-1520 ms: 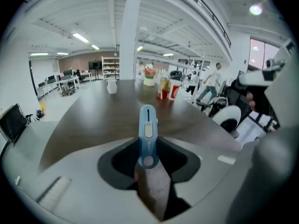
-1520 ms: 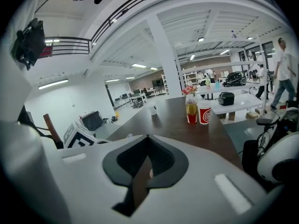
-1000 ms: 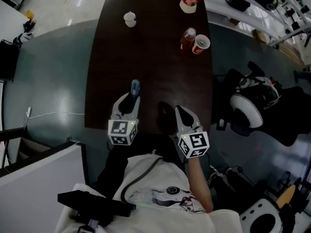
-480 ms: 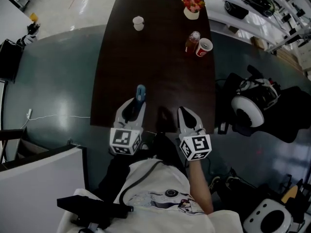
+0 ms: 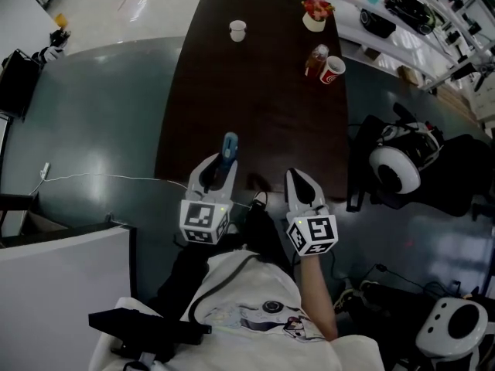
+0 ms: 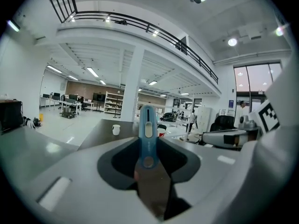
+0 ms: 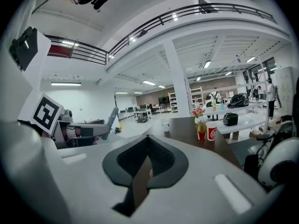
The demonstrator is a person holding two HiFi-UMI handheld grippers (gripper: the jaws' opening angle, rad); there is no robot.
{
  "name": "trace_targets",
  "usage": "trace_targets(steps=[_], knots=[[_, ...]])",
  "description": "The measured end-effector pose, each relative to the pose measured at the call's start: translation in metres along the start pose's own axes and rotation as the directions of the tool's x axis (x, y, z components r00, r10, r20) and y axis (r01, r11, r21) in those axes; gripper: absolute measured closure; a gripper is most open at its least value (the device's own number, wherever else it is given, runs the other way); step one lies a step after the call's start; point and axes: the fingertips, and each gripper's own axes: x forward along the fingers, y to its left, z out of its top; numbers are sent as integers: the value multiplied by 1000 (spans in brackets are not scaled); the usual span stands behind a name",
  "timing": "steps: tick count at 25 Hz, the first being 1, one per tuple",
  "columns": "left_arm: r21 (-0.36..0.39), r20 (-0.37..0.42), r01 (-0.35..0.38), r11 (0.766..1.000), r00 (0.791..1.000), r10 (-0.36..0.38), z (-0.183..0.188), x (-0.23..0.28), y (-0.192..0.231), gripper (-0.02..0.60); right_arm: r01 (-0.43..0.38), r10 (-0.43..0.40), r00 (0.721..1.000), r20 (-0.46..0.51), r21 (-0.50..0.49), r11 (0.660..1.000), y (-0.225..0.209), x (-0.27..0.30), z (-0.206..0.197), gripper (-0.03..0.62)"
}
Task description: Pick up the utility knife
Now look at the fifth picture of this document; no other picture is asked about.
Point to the white pot with red flowers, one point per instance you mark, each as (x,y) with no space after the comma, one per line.
(315,18)

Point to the amber tea bottle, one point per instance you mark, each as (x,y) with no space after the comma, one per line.
(316,61)

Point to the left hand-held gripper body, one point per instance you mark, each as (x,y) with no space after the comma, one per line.
(201,218)

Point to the person's black trouser leg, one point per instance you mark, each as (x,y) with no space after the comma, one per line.
(259,234)

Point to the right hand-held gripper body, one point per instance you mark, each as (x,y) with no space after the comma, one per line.
(313,230)

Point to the black office chair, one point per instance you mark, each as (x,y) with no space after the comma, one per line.
(460,176)

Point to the dark wooden table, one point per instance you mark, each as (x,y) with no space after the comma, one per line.
(263,103)

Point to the black helmet device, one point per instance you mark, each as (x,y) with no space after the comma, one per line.
(410,12)

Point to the white metal shelving rack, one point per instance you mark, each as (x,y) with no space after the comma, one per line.
(444,41)

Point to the person's right forearm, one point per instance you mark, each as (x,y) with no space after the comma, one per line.
(319,300)

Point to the person's black and white shoe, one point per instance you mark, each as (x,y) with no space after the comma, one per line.
(260,199)

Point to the white floor power strip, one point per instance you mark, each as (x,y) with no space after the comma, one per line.
(45,170)

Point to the person's left forearm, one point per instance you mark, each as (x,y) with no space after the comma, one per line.
(181,280)

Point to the yellow floor sign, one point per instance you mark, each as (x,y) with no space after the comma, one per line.
(61,19)

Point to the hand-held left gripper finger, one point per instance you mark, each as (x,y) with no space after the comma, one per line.
(230,180)
(199,176)

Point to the black and white floor device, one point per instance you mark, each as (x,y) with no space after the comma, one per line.
(52,50)

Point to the black round speaker device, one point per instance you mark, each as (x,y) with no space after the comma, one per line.
(377,23)

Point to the cardboard box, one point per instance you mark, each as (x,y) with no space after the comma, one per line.
(408,75)

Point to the black flat case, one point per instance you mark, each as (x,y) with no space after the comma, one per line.
(17,87)

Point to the red paper cup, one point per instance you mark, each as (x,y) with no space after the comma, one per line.
(330,72)

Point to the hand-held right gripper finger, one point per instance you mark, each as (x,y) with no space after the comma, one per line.
(315,189)
(289,191)

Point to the white desk with black edge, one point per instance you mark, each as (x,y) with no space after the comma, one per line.
(58,303)

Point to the white device with black face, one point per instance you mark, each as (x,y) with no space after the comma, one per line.
(452,327)

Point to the black chest-mounted box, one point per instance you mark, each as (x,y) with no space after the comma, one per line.
(147,327)

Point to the person's white printed shirt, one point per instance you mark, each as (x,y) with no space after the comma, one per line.
(251,284)

